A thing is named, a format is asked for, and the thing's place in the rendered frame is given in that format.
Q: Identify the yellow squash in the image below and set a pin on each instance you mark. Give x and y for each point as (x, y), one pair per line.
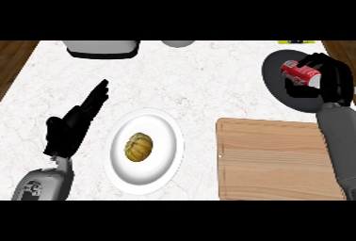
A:
(138, 147)

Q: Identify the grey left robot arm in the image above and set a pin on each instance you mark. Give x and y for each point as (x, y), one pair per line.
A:
(43, 185)

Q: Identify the dark grey pan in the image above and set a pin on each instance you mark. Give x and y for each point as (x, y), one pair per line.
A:
(278, 84)

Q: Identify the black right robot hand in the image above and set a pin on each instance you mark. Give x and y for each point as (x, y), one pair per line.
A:
(334, 78)

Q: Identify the yellow and black object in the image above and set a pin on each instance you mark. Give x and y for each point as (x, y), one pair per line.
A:
(296, 41)

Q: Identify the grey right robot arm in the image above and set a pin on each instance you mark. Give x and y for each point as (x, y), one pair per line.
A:
(339, 147)

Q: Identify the red soda can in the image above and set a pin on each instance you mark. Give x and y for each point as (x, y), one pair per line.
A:
(299, 73)

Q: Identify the white plate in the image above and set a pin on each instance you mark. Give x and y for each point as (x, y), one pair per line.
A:
(144, 151)

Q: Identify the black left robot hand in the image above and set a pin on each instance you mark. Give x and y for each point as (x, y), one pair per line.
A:
(76, 120)

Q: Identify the grey round object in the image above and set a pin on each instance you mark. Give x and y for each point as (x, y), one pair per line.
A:
(178, 43)

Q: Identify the wooden cutting board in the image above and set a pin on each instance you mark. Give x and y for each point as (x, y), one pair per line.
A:
(274, 160)

